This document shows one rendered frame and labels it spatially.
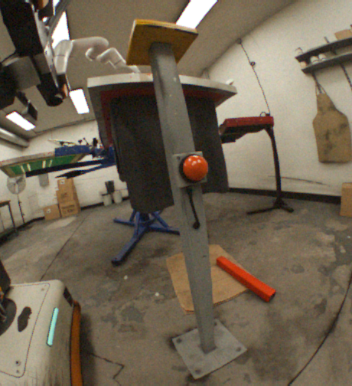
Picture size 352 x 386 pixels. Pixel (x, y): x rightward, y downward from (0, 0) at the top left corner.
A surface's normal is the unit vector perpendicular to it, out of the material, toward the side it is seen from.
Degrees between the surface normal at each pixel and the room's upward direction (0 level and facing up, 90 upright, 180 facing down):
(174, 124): 90
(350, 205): 91
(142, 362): 0
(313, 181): 90
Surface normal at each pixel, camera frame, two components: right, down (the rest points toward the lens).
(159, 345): -0.17, -0.98
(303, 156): -0.91, 0.21
